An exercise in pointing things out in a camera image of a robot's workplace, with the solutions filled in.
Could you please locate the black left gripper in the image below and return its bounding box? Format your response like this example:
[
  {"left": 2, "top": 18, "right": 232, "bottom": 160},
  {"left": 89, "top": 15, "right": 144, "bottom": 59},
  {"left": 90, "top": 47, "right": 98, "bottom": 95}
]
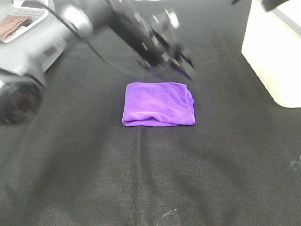
[{"left": 134, "top": 9, "right": 196, "bottom": 82}]

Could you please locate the purple microfiber towel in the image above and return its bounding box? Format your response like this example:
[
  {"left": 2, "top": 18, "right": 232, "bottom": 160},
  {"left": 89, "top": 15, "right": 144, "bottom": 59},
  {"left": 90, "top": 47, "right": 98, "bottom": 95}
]
[{"left": 122, "top": 82, "right": 196, "bottom": 127}]

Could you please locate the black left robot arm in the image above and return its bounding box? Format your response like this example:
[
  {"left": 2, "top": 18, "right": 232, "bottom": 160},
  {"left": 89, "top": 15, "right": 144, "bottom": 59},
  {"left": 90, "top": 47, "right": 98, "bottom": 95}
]
[{"left": 0, "top": 0, "right": 195, "bottom": 124}]

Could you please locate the white plastic bin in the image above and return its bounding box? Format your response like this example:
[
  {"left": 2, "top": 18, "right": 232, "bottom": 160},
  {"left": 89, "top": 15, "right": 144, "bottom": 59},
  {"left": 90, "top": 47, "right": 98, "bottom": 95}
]
[{"left": 241, "top": 0, "right": 301, "bottom": 108}]

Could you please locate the grey perforated plastic basket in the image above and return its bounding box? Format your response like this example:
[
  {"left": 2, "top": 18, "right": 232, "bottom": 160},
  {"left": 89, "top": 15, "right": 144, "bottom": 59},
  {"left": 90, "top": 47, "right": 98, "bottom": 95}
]
[{"left": 0, "top": 0, "right": 68, "bottom": 73}]

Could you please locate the black table cloth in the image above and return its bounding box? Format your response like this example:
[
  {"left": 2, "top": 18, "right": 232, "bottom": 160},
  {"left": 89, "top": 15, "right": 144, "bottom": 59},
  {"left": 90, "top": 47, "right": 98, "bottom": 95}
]
[{"left": 0, "top": 0, "right": 301, "bottom": 226}]

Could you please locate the brown folded cloth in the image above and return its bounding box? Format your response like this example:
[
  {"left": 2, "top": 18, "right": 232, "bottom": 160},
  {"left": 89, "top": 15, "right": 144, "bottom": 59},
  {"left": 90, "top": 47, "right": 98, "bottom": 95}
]
[{"left": 0, "top": 15, "right": 31, "bottom": 42}]

